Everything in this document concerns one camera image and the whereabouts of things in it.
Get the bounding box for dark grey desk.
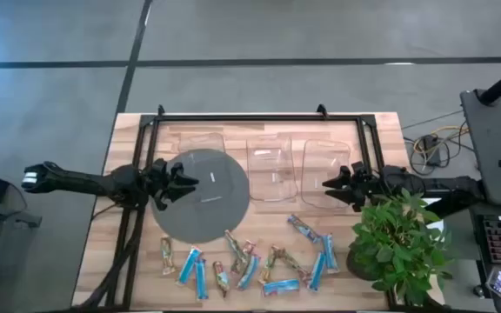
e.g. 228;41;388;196
458;89;501;313

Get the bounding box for green leafy plant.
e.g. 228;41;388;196
348;187;455;306

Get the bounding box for black floor cable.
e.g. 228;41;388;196
400;108;471;177

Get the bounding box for clear plastic bin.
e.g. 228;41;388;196
245;135;299;203
300;138;352;210
177;131;230;205

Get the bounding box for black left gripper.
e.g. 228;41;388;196
144;156;200;212

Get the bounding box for blue chocolate chip granola bar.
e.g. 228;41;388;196
236;254;262;292
194;257;210;302
307;250;327;293
261;277;301;298
320;233;340;276
176;245;204;287

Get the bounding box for dark plant pot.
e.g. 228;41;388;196
345;248;384;283

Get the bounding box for yellow cable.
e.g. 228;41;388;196
411;124;469;157

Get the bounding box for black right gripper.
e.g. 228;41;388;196
322;160;382;213

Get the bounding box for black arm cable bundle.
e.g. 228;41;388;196
74;202;141;310

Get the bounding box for grey round placemat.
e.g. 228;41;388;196
150;148;251;245

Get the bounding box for green granola bar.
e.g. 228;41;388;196
224;229;250;276
211;260;231;299
275;246;313;284
159;236;177;276
257;245;280;285

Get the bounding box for black aluminium rig frame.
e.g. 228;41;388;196
102;103;408;313

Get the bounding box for black power adapter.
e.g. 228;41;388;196
421;134;443;167

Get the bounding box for blue brown granola bar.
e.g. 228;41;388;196
286;213;323;244

